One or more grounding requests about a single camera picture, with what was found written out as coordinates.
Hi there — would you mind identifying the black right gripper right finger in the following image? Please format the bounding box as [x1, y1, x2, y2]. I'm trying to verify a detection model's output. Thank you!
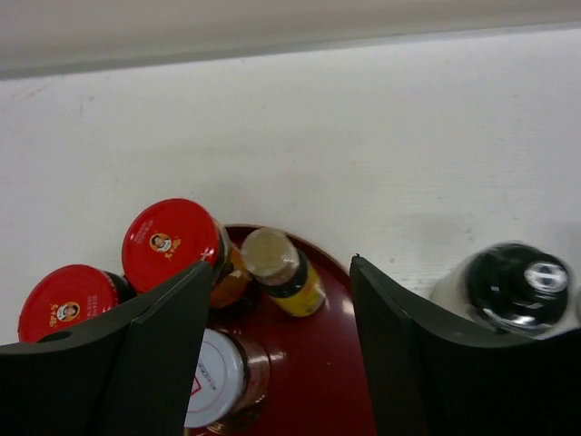
[350, 256, 580, 435]

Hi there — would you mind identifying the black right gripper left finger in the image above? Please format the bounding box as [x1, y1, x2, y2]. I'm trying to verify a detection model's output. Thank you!
[1, 262, 212, 435]

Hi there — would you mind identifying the red lid chili jar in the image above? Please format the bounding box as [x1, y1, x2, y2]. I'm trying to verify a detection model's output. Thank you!
[17, 264, 135, 342]
[122, 198, 253, 311]

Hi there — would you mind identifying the white lid sauce jar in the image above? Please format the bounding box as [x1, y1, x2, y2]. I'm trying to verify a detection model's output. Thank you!
[184, 329, 271, 429]

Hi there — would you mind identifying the black pump white powder bottle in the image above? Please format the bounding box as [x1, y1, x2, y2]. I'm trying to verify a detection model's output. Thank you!
[429, 242, 574, 338]

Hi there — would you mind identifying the yellow label oil bottle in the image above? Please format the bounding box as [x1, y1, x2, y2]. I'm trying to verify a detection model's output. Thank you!
[241, 227, 326, 317]

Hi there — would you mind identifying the red round tray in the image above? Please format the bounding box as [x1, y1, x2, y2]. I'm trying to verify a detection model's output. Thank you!
[191, 235, 377, 435]

